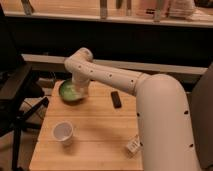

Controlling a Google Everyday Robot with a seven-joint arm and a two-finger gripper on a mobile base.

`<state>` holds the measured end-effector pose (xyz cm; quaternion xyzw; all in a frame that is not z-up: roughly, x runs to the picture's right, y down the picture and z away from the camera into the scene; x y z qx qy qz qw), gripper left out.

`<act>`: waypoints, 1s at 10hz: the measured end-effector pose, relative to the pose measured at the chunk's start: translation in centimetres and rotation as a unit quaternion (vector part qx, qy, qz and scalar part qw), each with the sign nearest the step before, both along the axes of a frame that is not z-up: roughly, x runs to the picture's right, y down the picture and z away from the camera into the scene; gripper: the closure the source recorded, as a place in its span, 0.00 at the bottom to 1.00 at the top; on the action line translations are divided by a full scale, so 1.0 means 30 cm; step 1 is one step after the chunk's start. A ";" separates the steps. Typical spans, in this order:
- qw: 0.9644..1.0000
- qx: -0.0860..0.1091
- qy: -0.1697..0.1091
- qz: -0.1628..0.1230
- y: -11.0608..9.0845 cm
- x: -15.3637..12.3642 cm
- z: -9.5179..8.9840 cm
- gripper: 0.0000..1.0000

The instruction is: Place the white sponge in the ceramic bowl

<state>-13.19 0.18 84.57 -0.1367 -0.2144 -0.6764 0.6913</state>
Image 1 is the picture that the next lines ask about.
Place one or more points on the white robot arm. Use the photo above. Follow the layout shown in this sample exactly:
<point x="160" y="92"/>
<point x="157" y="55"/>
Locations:
<point x="164" y="120"/>

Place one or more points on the green ceramic bowl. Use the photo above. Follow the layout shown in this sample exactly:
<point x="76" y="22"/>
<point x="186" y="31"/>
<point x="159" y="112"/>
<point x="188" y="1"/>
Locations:
<point x="69" y="93"/>

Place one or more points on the black rectangular block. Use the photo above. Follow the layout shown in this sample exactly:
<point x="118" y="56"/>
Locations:
<point x="116" y="99"/>

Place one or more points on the white paper cup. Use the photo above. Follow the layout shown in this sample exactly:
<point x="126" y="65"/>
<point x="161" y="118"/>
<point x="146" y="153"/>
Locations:
<point x="63" y="133"/>

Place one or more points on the small white carton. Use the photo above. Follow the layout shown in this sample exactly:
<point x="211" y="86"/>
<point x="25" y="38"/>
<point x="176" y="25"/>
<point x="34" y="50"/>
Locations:
<point x="133" y="145"/>

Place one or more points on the black office chair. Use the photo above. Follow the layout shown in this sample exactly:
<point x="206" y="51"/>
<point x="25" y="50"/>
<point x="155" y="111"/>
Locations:
<point x="20" y="95"/>

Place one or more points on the wooden shelf unit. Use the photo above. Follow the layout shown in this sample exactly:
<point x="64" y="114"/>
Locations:
<point x="182" y="13"/>

